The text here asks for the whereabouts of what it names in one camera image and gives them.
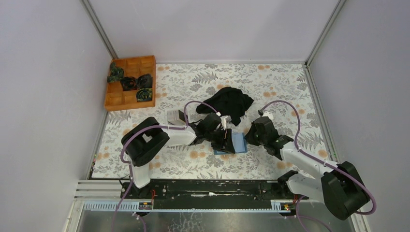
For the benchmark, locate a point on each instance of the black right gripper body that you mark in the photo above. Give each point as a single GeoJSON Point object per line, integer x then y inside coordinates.
{"type": "Point", "coordinates": [254, 138]}

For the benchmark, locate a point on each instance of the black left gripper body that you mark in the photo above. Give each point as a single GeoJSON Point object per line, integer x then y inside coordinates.
{"type": "Point", "coordinates": [215, 138]}

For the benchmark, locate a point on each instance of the blue leather card holder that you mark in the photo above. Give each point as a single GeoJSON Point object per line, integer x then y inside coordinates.
{"type": "Point", "coordinates": [239, 142]}

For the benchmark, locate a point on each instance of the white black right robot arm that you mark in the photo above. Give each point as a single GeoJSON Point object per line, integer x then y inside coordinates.
{"type": "Point", "coordinates": [337, 185]}

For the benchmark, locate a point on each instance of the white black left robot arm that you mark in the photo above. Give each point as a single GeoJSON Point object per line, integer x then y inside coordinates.
{"type": "Point", "coordinates": [145, 141]}

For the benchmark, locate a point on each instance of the white plastic card box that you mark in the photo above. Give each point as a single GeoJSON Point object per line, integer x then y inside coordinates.
{"type": "Point", "coordinates": [176, 117]}

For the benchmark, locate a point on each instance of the black crumpled cloth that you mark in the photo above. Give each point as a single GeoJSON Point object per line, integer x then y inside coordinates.
{"type": "Point", "coordinates": [231, 102]}

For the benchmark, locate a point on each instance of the floral patterned table mat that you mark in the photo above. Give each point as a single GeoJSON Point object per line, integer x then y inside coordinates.
{"type": "Point", "coordinates": [282, 88]}

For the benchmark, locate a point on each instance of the dark rolled sock bottom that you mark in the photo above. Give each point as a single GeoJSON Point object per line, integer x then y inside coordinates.
{"type": "Point", "coordinates": [144, 94]}

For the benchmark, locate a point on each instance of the dark rolled sock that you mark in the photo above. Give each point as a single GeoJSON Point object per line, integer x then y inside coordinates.
{"type": "Point", "coordinates": [144, 94]}
{"type": "Point", "coordinates": [128, 83]}
{"type": "Point", "coordinates": [116, 73]}
{"type": "Point", "coordinates": [144, 81]}

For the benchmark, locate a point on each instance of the dark rolled sock right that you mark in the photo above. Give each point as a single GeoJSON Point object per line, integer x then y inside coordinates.
{"type": "Point", "coordinates": [144, 81]}

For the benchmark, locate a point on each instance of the dark rolled sock middle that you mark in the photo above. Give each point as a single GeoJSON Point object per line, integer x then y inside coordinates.
{"type": "Point", "coordinates": [128, 83]}

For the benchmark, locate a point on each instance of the wooden compartment tray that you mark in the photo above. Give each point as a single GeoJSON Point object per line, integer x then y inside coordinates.
{"type": "Point", "coordinates": [116, 99]}

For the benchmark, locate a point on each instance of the dark rolled sock top left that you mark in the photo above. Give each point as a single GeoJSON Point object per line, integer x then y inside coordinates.
{"type": "Point", "coordinates": [116, 73]}

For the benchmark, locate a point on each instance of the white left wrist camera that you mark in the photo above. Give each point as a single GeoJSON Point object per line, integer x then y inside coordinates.
{"type": "Point", "coordinates": [224, 120]}

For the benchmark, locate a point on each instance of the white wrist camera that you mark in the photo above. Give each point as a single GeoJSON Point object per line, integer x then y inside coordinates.
{"type": "Point", "coordinates": [264, 113]}
{"type": "Point", "coordinates": [224, 120]}

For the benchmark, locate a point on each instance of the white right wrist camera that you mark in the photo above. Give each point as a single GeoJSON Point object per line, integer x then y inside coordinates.
{"type": "Point", "coordinates": [264, 113]}

